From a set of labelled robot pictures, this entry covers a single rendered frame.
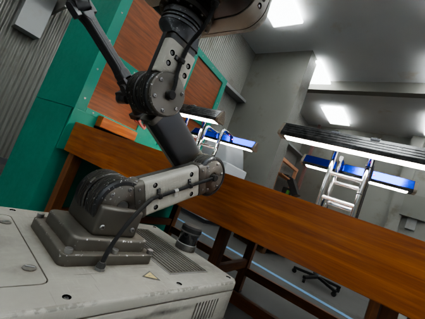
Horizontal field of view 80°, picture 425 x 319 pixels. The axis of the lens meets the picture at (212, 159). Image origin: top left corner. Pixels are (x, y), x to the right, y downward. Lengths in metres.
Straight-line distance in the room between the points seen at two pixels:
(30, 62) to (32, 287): 3.67
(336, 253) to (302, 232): 0.10
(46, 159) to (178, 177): 1.24
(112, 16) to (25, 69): 2.29
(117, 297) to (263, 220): 0.52
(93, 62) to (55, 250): 1.38
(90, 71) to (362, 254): 1.64
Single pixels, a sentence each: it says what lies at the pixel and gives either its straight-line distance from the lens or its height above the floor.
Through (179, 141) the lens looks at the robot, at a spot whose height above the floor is 0.79.
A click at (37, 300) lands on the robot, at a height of 0.47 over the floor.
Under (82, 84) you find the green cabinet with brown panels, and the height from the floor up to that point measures 0.99.
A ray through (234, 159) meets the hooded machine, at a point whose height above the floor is 1.25.
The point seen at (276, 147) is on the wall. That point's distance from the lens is 5.46.
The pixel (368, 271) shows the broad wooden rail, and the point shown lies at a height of 0.64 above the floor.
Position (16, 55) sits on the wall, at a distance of 4.02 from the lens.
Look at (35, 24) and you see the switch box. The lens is 3.90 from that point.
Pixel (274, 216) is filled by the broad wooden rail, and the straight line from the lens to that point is 0.86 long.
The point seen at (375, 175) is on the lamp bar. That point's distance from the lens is 1.73.
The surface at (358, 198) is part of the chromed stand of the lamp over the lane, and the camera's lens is 1.32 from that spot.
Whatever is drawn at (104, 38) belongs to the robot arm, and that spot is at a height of 1.15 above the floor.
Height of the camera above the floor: 0.72
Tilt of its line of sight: 5 degrees up
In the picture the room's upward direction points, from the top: 21 degrees clockwise
